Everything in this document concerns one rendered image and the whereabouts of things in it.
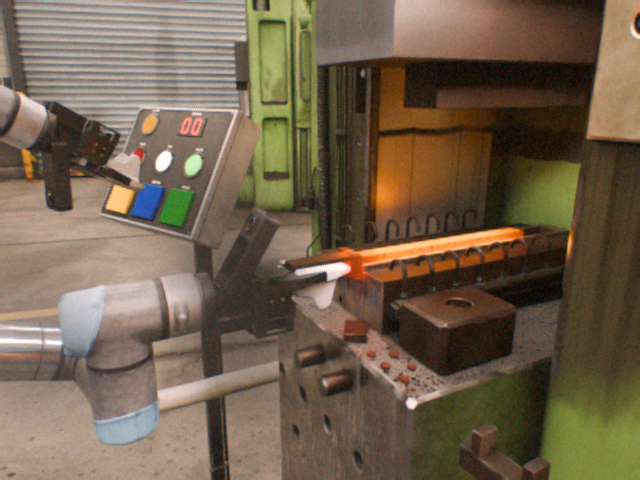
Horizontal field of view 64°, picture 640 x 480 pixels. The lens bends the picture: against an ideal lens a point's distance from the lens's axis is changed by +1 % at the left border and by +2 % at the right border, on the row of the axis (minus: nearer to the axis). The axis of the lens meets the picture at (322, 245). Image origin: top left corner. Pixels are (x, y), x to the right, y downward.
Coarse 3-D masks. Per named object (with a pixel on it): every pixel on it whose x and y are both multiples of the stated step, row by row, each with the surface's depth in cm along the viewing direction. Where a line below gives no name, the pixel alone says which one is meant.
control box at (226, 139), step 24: (144, 120) 119; (168, 120) 114; (192, 120) 109; (216, 120) 105; (240, 120) 103; (144, 144) 116; (168, 144) 111; (192, 144) 107; (216, 144) 103; (240, 144) 104; (144, 168) 114; (168, 168) 109; (216, 168) 101; (240, 168) 105; (168, 192) 106; (216, 192) 101; (120, 216) 113; (192, 216) 100; (216, 216) 103; (192, 240) 101; (216, 240) 104
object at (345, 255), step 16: (432, 240) 80; (448, 240) 80; (464, 240) 80; (480, 240) 81; (496, 240) 83; (320, 256) 71; (336, 256) 71; (352, 256) 70; (368, 256) 72; (384, 256) 73; (400, 256) 75; (352, 272) 71
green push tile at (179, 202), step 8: (176, 192) 104; (184, 192) 102; (192, 192) 101; (168, 200) 104; (176, 200) 103; (184, 200) 102; (192, 200) 101; (168, 208) 104; (176, 208) 102; (184, 208) 101; (168, 216) 103; (176, 216) 102; (184, 216) 100; (168, 224) 103; (176, 224) 101; (184, 224) 100
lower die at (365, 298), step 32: (416, 256) 75; (448, 256) 77; (512, 256) 77; (544, 256) 80; (352, 288) 74; (384, 288) 67; (416, 288) 69; (448, 288) 72; (544, 288) 82; (384, 320) 68
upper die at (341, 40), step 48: (336, 0) 68; (384, 0) 59; (432, 0) 59; (480, 0) 62; (528, 0) 66; (576, 0) 69; (336, 48) 70; (384, 48) 60; (432, 48) 61; (480, 48) 64; (528, 48) 68; (576, 48) 72
